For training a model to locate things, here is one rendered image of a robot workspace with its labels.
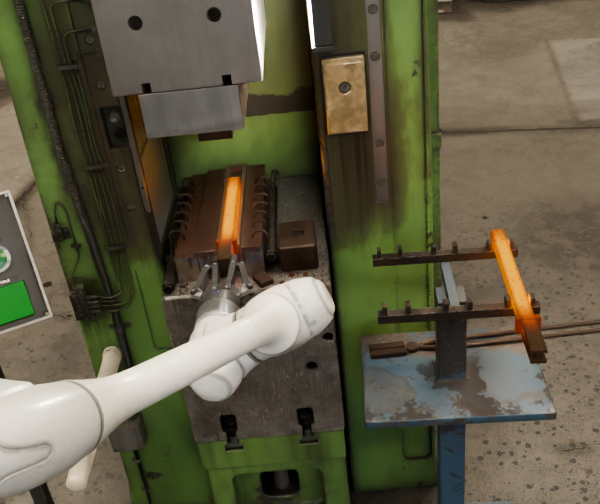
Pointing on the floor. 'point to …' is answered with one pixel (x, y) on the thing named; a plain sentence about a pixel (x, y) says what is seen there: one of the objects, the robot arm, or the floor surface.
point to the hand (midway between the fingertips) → (225, 257)
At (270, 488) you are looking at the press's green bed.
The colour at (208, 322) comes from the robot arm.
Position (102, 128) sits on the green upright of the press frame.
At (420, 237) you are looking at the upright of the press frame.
